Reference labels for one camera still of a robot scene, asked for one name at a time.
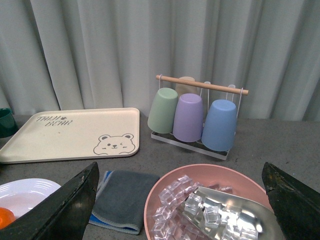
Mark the white round plate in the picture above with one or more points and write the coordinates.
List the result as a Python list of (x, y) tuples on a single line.
[(21, 196)]

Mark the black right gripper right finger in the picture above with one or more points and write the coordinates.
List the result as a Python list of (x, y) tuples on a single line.
[(296, 206)]

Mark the grey blue folded cloth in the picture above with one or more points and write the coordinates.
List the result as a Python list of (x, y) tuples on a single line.
[(120, 200)]

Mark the cream bear tray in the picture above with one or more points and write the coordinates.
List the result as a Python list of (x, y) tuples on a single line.
[(75, 135)]

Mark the beige plastic cup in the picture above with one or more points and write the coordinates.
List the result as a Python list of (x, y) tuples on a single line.
[(186, 89)]

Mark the dark green enamel mug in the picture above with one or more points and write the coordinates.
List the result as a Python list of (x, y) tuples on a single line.
[(8, 125)]

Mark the metal ice scoop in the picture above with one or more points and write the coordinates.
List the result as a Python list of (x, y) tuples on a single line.
[(240, 207)]

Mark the purple plastic cup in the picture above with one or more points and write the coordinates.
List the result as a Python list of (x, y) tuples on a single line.
[(188, 120)]

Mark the clear cup rack wooden handle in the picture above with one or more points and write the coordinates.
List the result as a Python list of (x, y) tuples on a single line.
[(198, 146)]

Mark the pink bowl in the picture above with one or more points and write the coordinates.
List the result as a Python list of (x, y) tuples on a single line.
[(206, 174)]

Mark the clear fake ice cubes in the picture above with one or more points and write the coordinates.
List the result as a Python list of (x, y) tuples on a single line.
[(169, 223)]

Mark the blue plastic cup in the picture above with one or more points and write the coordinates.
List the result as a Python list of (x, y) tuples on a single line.
[(220, 126)]

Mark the orange mandarin fruit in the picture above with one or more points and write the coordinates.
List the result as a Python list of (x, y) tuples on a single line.
[(6, 217)]

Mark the green plastic cup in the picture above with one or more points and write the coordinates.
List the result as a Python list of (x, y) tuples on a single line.
[(162, 112)]

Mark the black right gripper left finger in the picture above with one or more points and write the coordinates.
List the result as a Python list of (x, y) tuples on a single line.
[(64, 215)]

